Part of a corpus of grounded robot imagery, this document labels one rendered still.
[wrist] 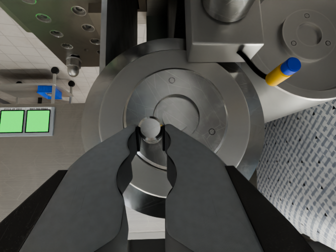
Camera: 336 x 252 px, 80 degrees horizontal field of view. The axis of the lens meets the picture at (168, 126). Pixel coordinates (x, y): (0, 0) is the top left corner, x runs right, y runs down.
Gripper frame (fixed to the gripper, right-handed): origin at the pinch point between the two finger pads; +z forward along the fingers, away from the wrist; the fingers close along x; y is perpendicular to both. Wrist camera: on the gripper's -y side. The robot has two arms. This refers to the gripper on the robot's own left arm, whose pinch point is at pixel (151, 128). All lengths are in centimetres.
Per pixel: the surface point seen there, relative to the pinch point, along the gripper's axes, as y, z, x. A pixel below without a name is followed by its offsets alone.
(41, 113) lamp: 15.6, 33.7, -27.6
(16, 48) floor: 35, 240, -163
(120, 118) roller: 1.0, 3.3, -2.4
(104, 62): -2.0, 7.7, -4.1
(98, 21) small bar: -4.0, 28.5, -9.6
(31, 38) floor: 23, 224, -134
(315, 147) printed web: 8.6, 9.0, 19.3
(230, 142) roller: 2.6, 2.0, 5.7
